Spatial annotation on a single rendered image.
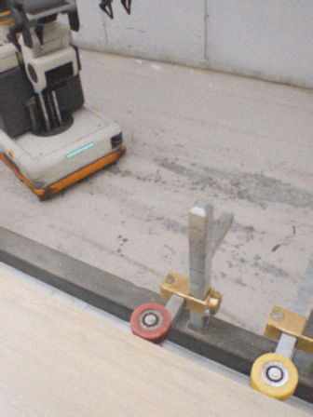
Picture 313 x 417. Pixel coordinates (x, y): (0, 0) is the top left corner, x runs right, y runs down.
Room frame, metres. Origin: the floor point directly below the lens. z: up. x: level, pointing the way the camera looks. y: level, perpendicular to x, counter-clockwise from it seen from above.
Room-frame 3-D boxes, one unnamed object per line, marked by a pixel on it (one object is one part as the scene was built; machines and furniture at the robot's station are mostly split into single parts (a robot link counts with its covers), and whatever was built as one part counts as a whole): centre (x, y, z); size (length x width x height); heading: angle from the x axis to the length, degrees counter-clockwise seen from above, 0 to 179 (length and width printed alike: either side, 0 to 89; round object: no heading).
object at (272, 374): (0.31, -0.18, 0.85); 0.08 x 0.08 x 0.11
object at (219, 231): (0.61, -0.07, 0.81); 0.43 x 0.03 x 0.04; 148
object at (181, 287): (0.55, -0.06, 0.81); 0.14 x 0.06 x 0.05; 58
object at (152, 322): (0.44, 0.03, 0.85); 0.08 x 0.08 x 0.11
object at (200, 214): (0.54, -0.08, 0.87); 0.04 x 0.04 x 0.48; 58
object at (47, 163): (2.24, 0.60, 0.16); 0.67 x 0.64 x 0.25; 36
